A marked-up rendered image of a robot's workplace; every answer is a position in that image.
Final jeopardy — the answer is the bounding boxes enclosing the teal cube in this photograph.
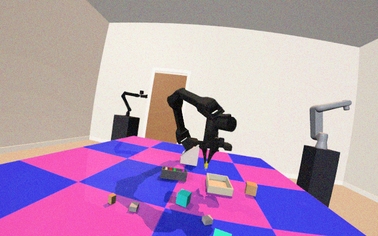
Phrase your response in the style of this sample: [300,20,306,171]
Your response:
[176,189,192,207]

